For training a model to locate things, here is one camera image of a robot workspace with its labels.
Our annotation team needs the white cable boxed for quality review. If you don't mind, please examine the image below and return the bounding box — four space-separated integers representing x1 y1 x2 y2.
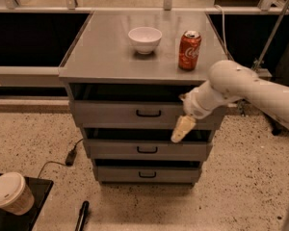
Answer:
213 4 229 58

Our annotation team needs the red cola can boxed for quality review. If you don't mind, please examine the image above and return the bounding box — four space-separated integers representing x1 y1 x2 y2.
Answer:
178 30 201 70

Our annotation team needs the grey bottom drawer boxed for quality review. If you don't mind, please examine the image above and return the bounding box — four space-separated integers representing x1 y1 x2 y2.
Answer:
93 166 201 184

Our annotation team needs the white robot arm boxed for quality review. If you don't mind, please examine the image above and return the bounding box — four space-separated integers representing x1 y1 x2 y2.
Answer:
171 60 289 143

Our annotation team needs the grey top drawer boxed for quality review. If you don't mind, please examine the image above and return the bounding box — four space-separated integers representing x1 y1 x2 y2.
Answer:
68 100 228 130

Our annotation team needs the black tray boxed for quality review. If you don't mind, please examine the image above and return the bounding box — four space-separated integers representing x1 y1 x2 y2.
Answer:
0 173 53 231

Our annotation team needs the metal rail frame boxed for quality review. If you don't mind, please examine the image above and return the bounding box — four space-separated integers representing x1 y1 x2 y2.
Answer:
0 0 289 88

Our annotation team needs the grey middle drawer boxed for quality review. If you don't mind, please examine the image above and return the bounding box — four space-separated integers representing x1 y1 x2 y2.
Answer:
84 140 212 162

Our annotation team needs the grey drawer cabinet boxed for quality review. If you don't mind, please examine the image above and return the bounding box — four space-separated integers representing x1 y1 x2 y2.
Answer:
60 11 226 184

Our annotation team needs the black pen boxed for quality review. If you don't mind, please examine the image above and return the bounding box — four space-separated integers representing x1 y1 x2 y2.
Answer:
75 201 90 231

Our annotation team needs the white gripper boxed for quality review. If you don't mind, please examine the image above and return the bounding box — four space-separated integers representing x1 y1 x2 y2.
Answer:
171 88 211 143

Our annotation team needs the white bowl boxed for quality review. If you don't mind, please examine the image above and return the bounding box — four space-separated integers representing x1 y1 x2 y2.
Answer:
128 27 162 54

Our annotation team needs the grey drawer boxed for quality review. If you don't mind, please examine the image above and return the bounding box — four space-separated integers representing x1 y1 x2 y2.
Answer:
84 140 212 162
68 100 228 130
93 166 201 184

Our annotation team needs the paper coffee cup with lid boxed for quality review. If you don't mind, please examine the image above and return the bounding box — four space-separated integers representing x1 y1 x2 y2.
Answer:
0 172 35 216

